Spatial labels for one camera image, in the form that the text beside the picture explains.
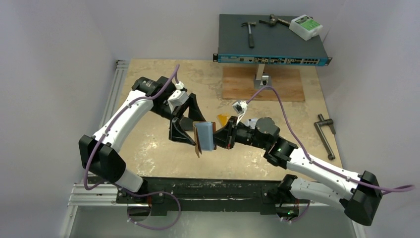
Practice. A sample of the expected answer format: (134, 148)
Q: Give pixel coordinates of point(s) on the blue network switch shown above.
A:
(276, 45)

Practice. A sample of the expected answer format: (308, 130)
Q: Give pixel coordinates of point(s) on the hammer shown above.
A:
(251, 43)

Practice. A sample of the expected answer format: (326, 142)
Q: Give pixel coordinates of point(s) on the grey metal clamp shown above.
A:
(318, 126)

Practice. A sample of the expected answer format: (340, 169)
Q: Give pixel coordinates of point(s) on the brown leather card holder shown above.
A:
(203, 136)

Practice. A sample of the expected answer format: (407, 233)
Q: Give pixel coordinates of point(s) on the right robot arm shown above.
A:
(357, 195)

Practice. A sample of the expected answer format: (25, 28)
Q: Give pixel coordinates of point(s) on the orange card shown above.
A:
(223, 119)

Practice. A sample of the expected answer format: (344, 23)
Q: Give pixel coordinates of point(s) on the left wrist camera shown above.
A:
(178, 97)

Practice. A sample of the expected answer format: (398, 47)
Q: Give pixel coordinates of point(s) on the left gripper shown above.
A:
(177, 132)

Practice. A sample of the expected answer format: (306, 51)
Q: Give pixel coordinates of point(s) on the black metal tool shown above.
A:
(275, 20)

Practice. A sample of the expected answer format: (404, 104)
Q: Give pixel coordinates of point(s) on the white green box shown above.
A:
(305, 27)

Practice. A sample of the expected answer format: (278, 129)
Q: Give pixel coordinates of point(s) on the black cards stack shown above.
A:
(186, 124)

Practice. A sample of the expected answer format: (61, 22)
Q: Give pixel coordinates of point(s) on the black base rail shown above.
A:
(163, 195)

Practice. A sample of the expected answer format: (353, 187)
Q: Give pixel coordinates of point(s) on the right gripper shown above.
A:
(232, 133)

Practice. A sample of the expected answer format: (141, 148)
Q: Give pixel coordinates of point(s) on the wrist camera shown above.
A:
(178, 97)
(240, 107)

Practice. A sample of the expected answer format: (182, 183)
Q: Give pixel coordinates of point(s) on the silver white cards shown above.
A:
(251, 123)

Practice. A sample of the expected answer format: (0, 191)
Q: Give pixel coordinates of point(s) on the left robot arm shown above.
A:
(100, 152)

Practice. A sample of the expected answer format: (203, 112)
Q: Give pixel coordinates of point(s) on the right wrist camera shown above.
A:
(240, 107)

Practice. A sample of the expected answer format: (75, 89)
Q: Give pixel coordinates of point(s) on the silver metal stand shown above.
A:
(261, 78)

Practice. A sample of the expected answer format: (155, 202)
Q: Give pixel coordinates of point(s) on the brown wooden board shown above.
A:
(238, 83)

